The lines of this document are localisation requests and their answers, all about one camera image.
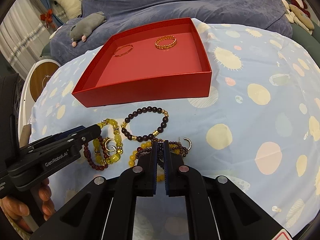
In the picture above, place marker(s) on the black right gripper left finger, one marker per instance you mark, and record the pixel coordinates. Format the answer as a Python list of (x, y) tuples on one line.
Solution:
[(147, 178)]

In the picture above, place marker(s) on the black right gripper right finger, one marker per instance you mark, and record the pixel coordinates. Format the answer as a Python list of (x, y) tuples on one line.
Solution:
[(174, 183)]

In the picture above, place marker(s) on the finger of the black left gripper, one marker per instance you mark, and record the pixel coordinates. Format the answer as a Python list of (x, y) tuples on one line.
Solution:
[(87, 133)]

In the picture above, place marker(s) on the silver hoop earring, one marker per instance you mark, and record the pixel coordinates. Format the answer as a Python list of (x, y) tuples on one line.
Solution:
[(188, 147)]

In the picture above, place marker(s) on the thin gold bangle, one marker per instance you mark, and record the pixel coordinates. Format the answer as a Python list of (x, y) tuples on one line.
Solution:
[(123, 50)]

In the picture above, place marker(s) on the gold hoop earring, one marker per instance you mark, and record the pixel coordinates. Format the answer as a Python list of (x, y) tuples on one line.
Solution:
[(109, 147)]

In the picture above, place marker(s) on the left hand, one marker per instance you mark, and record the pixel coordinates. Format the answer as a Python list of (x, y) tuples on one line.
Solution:
[(16, 209)]

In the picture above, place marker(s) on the round wooden white device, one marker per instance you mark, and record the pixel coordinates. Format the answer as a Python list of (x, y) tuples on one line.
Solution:
[(34, 84)]

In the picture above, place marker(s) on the light blue planet-print sheet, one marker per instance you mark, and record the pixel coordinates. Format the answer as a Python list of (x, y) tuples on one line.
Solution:
[(259, 126)]

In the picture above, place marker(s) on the grey plush mole toy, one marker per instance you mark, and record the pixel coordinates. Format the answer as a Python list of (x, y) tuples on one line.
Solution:
[(84, 28)]

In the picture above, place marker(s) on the red cardboard tray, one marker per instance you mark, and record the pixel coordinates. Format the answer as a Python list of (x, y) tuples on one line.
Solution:
[(168, 61)]

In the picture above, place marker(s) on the white sheer curtain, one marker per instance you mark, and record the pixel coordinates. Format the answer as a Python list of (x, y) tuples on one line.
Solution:
[(24, 35)]

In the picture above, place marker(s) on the red ribbon bow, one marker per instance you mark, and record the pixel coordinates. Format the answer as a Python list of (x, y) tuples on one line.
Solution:
[(47, 18)]

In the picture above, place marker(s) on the white cow plush toy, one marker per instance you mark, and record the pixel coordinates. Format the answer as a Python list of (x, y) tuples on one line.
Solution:
[(72, 8)]

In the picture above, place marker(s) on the dark blue velvet blanket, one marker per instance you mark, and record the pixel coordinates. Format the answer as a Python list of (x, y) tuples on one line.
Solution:
[(122, 15)]

